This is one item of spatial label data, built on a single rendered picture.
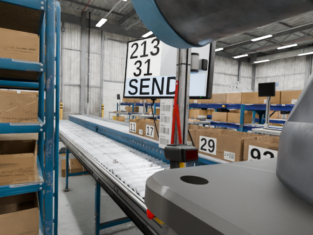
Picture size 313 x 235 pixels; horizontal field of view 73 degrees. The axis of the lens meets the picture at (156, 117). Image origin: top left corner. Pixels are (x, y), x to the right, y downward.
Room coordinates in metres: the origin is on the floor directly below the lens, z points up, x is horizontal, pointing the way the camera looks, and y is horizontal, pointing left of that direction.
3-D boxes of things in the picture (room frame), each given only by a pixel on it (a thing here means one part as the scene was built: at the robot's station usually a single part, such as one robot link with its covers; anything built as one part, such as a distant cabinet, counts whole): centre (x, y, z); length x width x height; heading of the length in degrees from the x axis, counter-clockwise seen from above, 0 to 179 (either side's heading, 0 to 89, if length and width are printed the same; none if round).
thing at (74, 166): (3.83, 1.44, 0.06); 0.69 x 0.47 x 0.13; 25
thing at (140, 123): (2.48, 0.10, 0.96); 0.39 x 0.29 x 0.17; 32
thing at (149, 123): (2.15, -0.10, 0.96); 0.39 x 0.29 x 0.17; 31
